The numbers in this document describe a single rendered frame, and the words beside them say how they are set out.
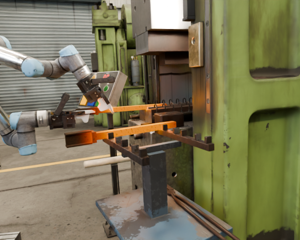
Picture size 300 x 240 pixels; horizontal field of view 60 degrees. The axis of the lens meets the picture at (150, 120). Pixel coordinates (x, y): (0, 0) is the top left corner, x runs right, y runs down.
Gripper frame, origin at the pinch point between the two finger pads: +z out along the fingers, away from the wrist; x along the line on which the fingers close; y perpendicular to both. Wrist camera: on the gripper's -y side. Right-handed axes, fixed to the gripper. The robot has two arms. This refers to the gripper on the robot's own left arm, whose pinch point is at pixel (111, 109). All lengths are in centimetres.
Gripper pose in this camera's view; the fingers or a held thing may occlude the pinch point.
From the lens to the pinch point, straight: 130.1
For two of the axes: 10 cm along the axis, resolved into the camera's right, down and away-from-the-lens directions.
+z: 5.0, 8.1, 3.1
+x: 3.4, 1.4, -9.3
